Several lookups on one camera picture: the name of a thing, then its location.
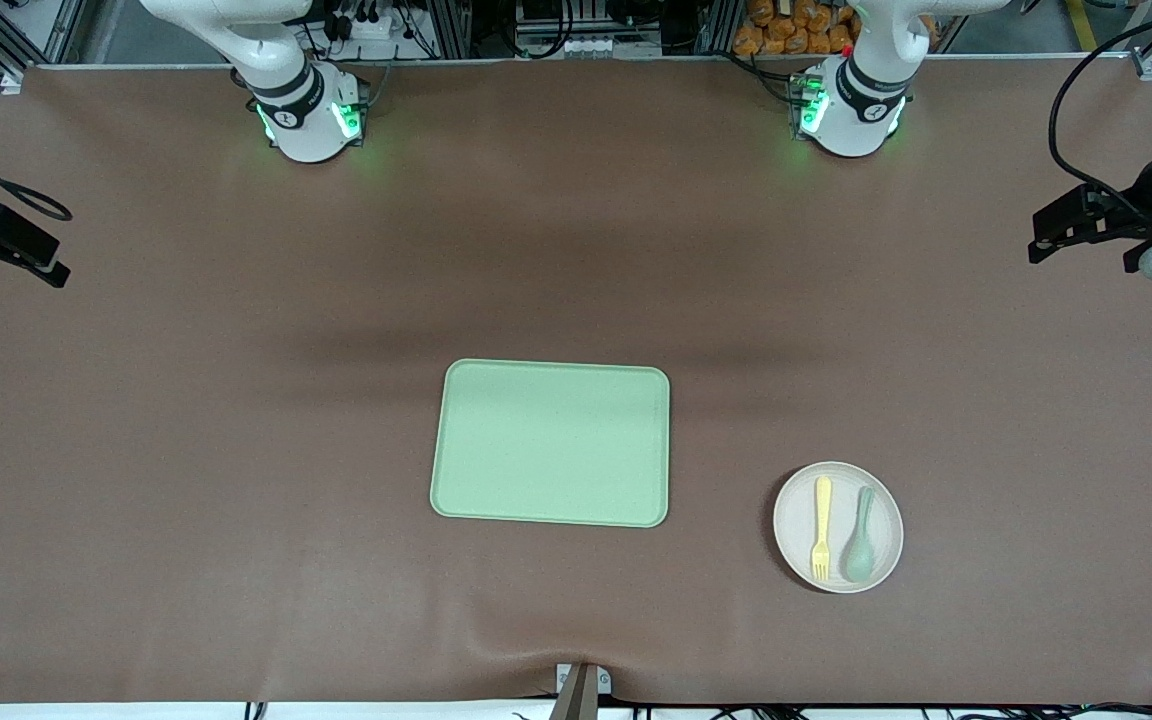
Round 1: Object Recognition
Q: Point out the light green plastic spoon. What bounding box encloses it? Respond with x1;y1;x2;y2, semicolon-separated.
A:
842;486;877;585

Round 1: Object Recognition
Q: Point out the white power strip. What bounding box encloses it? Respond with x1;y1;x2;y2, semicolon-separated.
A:
328;8;407;43

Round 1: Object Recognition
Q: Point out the yellow plastic fork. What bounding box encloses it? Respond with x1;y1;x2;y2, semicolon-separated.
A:
810;475;834;583

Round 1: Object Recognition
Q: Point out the aluminium frame post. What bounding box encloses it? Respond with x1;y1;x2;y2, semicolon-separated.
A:
426;0;472;59
696;0;742;56

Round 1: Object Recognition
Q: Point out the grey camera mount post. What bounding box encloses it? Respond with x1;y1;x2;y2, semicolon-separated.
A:
548;662;613;720

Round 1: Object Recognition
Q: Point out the light green rectangular tray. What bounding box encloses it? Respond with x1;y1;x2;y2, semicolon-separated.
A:
430;358;671;529

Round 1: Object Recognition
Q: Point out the orange bread pack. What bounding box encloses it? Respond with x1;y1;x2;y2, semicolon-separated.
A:
733;0;862;56

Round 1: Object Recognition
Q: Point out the white terminal strip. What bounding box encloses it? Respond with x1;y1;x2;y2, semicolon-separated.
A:
516;35;662;59

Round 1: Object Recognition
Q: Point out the round beige plate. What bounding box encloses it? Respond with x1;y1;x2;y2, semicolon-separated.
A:
772;461;905;594

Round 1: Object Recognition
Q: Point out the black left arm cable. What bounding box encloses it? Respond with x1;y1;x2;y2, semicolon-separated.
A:
1048;5;1152;226

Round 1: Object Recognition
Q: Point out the brown table mat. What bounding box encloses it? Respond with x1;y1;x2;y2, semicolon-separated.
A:
0;55;1152;706

